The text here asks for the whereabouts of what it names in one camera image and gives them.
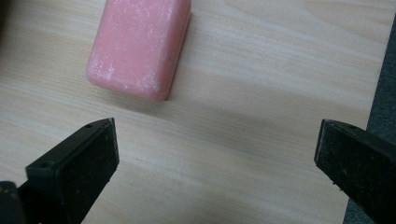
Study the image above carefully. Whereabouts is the pink soap bar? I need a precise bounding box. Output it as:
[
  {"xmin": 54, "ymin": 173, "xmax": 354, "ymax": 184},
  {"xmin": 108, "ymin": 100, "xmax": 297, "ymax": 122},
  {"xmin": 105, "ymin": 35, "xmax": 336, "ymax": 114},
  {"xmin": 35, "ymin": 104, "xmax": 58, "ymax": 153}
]
[{"xmin": 85, "ymin": 0, "xmax": 192, "ymax": 103}]

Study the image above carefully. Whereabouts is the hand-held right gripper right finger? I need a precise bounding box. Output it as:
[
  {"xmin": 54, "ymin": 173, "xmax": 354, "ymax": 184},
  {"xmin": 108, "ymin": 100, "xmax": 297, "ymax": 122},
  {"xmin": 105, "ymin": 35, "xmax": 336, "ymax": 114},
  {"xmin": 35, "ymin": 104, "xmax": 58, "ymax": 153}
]
[{"xmin": 314, "ymin": 119, "xmax": 396, "ymax": 224}]

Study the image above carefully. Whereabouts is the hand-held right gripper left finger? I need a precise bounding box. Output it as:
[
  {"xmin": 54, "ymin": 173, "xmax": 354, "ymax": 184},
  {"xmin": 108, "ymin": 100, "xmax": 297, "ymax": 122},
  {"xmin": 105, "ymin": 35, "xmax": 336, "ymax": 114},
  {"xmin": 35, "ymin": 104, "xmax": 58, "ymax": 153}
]
[{"xmin": 18, "ymin": 117, "xmax": 120, "ymax": 224}]

